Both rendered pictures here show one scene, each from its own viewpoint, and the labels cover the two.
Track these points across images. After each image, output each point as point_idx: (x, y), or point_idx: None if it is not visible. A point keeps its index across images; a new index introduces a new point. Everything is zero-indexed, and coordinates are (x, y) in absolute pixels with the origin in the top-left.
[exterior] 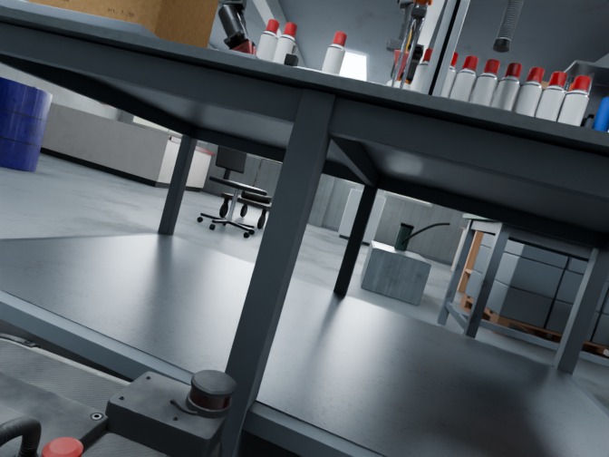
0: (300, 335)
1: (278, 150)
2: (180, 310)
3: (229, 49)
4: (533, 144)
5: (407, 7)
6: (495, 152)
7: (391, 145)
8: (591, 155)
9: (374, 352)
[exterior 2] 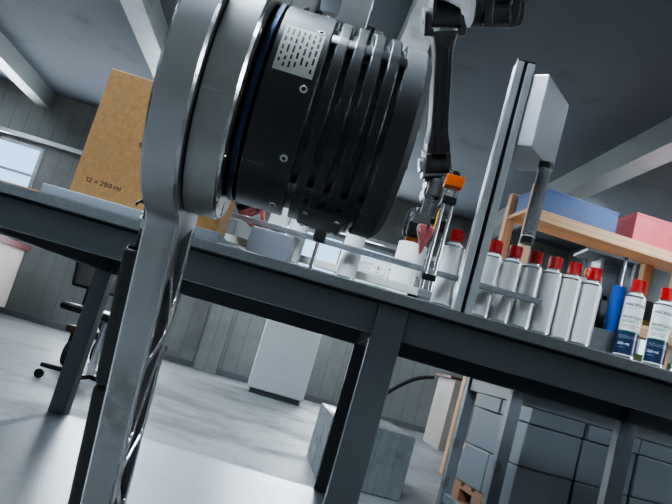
0: None
1: (238, 295)
2: None
3: (239, 210)
4: (570, 361)
5: (429, 178)
6: (542, 366)
7: (458, 357)
8: (611, 371)
9: None
